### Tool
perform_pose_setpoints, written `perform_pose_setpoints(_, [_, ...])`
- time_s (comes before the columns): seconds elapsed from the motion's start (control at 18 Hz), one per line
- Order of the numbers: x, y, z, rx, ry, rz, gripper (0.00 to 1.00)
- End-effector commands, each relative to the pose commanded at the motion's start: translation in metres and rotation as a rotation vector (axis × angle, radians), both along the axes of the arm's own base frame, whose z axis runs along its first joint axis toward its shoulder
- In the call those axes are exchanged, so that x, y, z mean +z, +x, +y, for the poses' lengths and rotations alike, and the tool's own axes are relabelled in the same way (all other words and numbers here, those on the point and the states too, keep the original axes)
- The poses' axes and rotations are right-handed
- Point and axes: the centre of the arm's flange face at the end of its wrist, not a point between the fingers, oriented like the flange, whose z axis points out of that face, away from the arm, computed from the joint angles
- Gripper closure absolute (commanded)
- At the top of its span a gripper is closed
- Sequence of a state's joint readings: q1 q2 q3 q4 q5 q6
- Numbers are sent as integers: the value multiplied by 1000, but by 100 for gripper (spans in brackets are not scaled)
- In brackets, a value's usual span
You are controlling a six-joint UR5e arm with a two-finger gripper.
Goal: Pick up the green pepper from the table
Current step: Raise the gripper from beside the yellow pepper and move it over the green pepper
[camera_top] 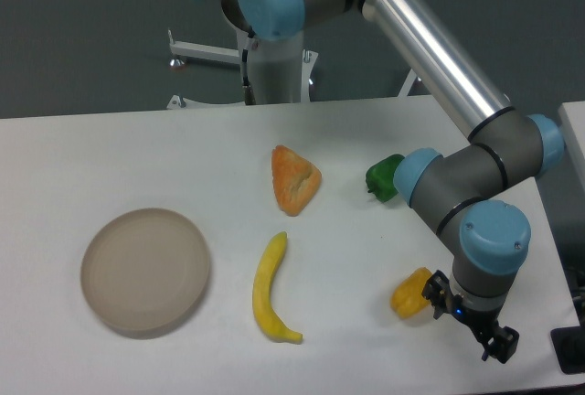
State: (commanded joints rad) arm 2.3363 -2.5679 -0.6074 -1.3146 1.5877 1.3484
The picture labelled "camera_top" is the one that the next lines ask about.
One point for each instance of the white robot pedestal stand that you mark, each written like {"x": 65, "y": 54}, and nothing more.
{"x": 270, "y": 72}

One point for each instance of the yellow bell pepper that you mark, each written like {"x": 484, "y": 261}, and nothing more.
{"x": 407, "y": 299}

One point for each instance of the green bell pepper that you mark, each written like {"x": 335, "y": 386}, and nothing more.
{"x": 380, "y": 178}

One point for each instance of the beige round plate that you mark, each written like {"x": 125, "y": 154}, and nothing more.
{"x": 144, "y": 273}

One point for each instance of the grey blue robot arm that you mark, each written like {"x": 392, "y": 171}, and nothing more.
{"x": 455, "y": 195}

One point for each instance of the black device at edge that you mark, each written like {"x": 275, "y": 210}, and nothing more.
{"x": 568, "y": 343}

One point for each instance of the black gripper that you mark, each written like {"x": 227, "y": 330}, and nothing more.
{"x": 480, "y": 314}

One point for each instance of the orange bread piece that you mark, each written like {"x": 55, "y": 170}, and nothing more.
{"x": 295, "y": 180}

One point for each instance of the yellow banana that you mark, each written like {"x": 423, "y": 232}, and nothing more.
{"x": 266, "y": 318}

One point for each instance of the white side table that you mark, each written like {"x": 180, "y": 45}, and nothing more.
{"x": 572, "y": 115}

